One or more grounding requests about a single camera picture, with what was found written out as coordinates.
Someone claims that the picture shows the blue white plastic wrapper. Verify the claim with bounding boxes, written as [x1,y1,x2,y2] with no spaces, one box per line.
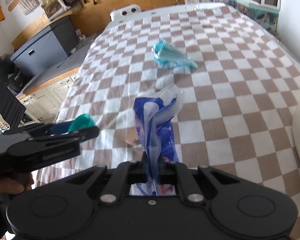
[133,85,183,196]

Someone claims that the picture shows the person's left hand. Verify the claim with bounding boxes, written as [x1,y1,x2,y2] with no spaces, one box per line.
[0,173,34,194]

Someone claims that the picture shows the white cabinet row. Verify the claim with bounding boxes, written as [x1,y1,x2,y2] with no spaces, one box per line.
[18,71,76,122]

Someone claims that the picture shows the black bag with lettering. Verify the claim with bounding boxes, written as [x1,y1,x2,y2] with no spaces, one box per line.
[7,67,27,93]

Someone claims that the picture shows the grey bench cushion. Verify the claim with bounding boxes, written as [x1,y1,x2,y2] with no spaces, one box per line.
[16,33,100,97]

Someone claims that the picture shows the grey storage box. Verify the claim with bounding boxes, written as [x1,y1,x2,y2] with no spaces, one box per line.
[10,16,78,77]

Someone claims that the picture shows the checkered brown white tablecloth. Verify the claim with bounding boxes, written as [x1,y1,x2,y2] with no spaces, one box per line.
[37,5,300,239]

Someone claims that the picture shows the teal plastic wrapper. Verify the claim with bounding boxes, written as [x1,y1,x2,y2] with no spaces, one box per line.
[152,40,199,74]

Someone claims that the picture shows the woven white handbag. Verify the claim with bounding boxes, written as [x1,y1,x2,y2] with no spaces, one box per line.
[19,0,39,16]

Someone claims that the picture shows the beige printed tote bag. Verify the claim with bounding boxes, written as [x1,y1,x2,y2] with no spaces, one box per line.
[38,0,71,21]

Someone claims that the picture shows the white small heater appliance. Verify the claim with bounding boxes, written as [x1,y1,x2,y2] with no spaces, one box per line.
[110,4,142,22]

